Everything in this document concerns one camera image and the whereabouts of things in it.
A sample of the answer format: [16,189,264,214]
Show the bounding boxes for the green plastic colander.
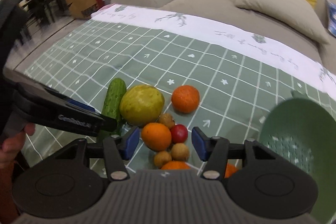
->
[259,90,335,223]

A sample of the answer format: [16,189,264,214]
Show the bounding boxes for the person's left hand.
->
[0,123,35,169]

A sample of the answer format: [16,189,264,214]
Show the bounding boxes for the brown paper Nike bag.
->
[65,0,98,19]

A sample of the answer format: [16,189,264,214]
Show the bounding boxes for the green checked tablecloth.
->
[23,5,335,143]

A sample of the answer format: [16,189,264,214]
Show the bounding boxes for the green cucumber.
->
[96,78,126,143]

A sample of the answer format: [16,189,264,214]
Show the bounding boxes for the small red fruit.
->
[170,124,189,144]

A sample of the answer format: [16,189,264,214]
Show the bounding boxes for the beige cushion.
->
[235,0,330,44]

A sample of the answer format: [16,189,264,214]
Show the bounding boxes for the orange tangerine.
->
[171,85,200,114]
[141,123,171,152]
[161,161,190,170]
[224,163,239,178]

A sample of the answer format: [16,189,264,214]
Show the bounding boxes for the brown longan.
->
[158,113,175,129]
[153,151,172,169]
[171,143,190,161]

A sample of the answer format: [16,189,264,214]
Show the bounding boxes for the blue patterned cushion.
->
[326,0,336,37]

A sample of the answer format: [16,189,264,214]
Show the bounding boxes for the beige sofa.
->
[112,0,335,72]

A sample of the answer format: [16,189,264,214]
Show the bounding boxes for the yellow-green pear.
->
[120,84,165,127]

